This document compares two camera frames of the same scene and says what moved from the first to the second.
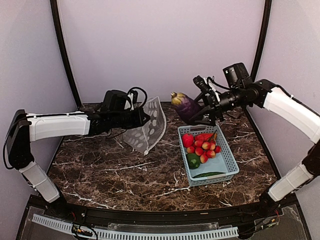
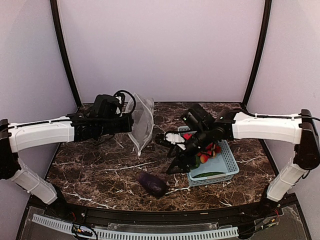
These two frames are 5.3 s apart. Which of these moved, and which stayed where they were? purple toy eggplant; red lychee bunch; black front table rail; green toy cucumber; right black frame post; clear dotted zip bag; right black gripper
Moved: clear dotted zip bag; right black gripper; purple toy eggplant
Stayed: red lychee bunch; right black frame post; green toy cucumber; black front table rail
